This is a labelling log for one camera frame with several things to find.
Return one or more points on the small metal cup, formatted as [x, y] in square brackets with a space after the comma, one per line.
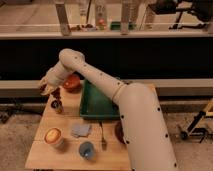
[56, 105]

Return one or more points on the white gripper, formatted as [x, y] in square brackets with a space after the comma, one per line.
[50, 80]

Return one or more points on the metal fork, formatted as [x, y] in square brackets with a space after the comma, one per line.
[103, 140]

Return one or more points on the red orange bowl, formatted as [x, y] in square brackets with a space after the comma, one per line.
[71, 83]

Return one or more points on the blue grey small bowl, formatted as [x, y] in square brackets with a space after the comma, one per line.
[86, 150]

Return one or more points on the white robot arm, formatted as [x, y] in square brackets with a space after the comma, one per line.
[145, 132]

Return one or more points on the blue grey cloth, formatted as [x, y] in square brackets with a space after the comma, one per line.
[80, 130]

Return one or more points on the dark purple grape bunch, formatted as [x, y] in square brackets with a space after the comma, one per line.
[56, 94]

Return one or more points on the green plastic tray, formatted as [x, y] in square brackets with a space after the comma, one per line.
[95, 105]

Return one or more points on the dark maroon plate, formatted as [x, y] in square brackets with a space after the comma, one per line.
[119, 132]

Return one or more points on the yellow black cart frame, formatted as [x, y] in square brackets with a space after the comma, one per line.
[193, 130]

